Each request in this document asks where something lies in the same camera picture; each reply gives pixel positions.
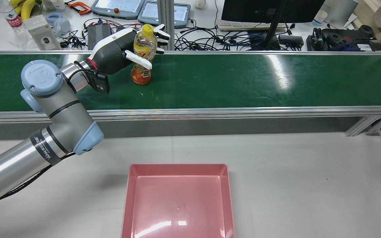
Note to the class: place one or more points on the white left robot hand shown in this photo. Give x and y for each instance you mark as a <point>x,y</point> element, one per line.
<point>111,56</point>

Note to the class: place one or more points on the orange juice bottle yellow cap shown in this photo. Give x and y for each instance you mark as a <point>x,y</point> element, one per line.
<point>144,43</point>

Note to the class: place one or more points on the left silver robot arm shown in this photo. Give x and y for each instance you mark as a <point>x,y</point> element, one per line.
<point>61,109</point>

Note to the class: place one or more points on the pink plastic basket tray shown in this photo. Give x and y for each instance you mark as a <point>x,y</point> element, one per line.
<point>177,201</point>

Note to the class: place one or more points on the black power supply box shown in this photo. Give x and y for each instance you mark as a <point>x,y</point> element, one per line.
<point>99,34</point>

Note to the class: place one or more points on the grey robot teach pendant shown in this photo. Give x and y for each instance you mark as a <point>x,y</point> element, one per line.
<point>117,8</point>
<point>164,15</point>

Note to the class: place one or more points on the light blue headphones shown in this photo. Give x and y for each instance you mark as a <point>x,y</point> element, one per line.
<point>60,24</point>

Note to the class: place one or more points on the grey plastic pouch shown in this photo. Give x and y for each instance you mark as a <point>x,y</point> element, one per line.
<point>43,36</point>

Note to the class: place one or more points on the small white cup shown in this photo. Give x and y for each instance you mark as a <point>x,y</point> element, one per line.
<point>201,4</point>
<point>58,5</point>

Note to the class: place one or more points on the yellow banana bunch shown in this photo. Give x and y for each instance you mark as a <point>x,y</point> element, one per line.
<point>28,8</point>

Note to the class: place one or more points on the clear water bottle red label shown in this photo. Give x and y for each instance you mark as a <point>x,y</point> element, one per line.
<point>12,18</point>

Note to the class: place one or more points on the white computer keyboard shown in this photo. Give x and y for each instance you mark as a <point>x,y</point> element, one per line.
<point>236,25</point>

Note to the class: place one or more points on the green conveyor belt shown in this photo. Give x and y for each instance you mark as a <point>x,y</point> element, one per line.
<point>243,82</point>

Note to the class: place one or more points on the black Huawei monitor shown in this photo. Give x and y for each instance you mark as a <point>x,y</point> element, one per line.
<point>270,10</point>

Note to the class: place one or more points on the black power adapter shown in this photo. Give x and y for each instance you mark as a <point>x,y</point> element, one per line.
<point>291,40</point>

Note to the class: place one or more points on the striped paper cup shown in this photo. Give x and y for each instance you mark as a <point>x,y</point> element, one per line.
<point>319,18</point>

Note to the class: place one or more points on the black metal flange part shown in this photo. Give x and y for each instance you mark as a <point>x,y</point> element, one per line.
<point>337,39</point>

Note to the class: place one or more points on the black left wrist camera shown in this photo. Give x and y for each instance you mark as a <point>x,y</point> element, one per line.
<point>101,84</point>

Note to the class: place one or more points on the aluminium vertical post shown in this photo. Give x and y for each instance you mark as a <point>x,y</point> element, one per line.
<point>165,13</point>

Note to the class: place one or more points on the aluminium conveyor leg bracket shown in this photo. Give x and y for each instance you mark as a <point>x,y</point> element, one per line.
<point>362,125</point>

